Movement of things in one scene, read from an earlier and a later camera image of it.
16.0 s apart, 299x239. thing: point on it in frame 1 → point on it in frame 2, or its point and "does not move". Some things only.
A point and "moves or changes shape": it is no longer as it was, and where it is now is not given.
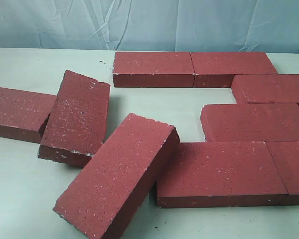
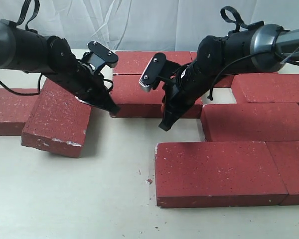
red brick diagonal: (116, 174) → (130, 99)
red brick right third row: (254, 122) does not move
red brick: (291, 159) does not move
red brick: (76, 126) moves or changes shape
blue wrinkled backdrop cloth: (232, 26) does not move
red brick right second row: (272, 88) does not move
